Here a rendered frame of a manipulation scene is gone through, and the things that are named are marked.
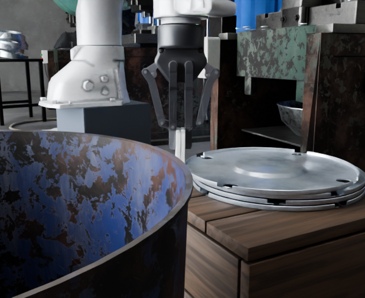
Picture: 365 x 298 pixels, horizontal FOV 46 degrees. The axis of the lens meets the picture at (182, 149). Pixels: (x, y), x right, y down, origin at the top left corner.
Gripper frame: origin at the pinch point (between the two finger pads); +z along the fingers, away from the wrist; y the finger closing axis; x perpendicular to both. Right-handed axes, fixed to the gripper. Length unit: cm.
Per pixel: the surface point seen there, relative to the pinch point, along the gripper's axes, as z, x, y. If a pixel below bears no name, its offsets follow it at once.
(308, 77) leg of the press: -10.4, -34.9, -33.3
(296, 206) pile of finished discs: 5.9, 12.5, -16.4
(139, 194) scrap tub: -1.5, 29.0, 5.5
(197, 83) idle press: 2, -218, -22
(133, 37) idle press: -27, -209, 19
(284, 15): -28, -63, -35
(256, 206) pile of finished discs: 5.6, 13.1, -10.3
